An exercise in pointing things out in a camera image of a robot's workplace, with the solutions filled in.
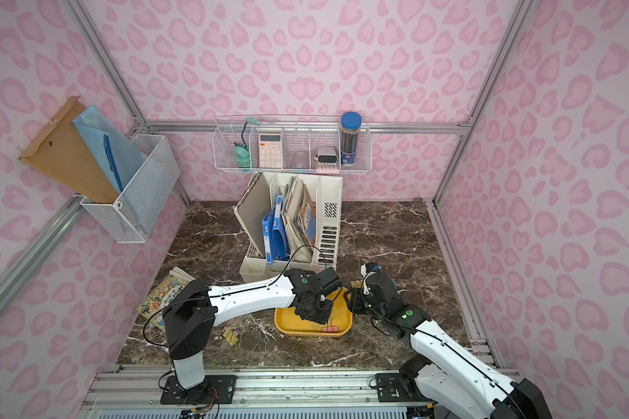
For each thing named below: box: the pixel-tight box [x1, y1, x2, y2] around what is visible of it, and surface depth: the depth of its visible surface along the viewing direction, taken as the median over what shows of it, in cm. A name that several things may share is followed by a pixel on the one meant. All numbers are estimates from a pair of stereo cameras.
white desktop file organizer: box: [232, 171, 344, 283], surface depth 92 cm
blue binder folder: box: [261, 194, 290, 266], surface depth 87 cm
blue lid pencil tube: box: [340, 111, 363, 167], surface depth 87 cm
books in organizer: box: [283, 176, 317, 263], surface depth 92 cm
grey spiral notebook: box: [232, 171, 271, 259], surface depth 88 cm
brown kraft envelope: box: [19, 96, 120, 204], surface depth 70 cm
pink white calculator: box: [258, 133, 283, 169], surface depth 97 cm
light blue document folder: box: [72, 105, 148, 193], surface depth 72 cm
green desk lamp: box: [234, 117, 263, 169], surface depth 93 cm
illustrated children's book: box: [135, 266, 197, 332], surface depth 94 cm
